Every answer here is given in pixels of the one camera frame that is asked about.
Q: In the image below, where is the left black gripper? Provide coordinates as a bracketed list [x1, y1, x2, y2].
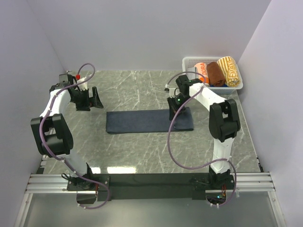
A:
[71, 87, 103, 111]

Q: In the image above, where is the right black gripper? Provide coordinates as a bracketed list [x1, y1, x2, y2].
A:
[167, 94, 192, 121]

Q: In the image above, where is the dark blue towel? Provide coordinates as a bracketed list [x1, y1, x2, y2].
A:
[106, 107, 194, 134]

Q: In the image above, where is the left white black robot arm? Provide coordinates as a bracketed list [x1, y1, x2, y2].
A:
[30, 73, 103, 190]

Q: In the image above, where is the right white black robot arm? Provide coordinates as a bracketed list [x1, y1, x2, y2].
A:
[167, 72, 241, 189]

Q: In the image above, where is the grey folded towel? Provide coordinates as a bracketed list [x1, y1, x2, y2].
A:
[187, 67, 199, 80]

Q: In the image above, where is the white plastic basket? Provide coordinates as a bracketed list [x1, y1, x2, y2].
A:
[182, 56, 243, 95]

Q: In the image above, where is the orange white rolled towel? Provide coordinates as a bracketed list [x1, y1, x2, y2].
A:
[194, 62, 210, 86]

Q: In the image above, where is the brown rolled towel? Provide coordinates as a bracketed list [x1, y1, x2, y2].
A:
[206, 61, 226, 87]

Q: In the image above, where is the blue towel in basket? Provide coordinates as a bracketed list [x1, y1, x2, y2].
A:
[210, 84, 229, 89]

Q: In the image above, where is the yellow striped rolled towel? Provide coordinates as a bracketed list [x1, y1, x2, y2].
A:
[217, 56, 241, 87]

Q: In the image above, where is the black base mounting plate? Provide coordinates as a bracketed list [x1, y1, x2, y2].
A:
[61, 171, 236, 204]

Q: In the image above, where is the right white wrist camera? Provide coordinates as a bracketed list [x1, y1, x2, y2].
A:
[164, 87, 180, 98]

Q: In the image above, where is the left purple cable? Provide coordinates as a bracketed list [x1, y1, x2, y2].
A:
[38, 62, 111, 210]

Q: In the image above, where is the purple cable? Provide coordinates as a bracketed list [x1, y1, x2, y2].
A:
[164, 71, 237, 208]
[38, 62, 111, 210]

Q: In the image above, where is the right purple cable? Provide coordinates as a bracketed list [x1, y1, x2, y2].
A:
[164, 71, 237, 208]

